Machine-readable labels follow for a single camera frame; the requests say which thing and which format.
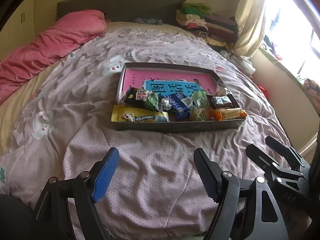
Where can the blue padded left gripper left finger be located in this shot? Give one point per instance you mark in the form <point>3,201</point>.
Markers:
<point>102,173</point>

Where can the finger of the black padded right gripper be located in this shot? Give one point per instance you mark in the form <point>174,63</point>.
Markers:
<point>293,158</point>

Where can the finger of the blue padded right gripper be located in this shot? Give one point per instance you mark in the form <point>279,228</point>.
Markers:
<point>270,166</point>

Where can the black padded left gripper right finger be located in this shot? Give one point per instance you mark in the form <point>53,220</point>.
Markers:
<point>221,186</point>

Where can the orange egg roll pack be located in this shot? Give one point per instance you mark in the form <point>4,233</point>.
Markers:
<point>227,114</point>

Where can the green bag yellow cake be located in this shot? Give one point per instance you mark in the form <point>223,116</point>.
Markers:
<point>199,111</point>

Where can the yellow Alpenliebe candy bag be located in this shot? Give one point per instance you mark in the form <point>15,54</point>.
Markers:
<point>131,114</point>

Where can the brown Snickers bar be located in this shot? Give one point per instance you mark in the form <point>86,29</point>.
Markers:
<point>219,102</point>

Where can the blue biscuit packet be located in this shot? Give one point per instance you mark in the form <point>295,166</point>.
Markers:
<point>181,105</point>

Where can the black green candy packet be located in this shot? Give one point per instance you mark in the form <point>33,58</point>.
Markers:
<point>144,99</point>

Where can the clear red pastry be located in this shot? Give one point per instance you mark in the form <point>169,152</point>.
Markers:
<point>221,89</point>

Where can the red plastic bag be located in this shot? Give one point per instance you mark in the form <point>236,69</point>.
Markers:
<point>264,91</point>

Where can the pink and blue book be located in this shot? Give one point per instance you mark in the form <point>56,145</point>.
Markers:
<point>166,82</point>

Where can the dark shallow cardboard tray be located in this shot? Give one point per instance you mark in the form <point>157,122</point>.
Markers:
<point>174,126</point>

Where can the pile of folded clothes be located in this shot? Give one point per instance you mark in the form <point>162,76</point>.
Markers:
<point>219,32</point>

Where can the pink quilt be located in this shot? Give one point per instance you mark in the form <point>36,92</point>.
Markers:
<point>68,34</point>

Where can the cream curtain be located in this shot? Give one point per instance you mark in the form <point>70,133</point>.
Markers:
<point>250,18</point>

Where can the dark patterned pillow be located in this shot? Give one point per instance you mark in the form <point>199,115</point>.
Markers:
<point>149,21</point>

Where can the cream wardrobe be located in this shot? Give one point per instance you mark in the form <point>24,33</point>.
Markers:
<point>19,29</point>

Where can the dark green headboard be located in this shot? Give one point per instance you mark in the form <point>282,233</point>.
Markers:
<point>124,10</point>

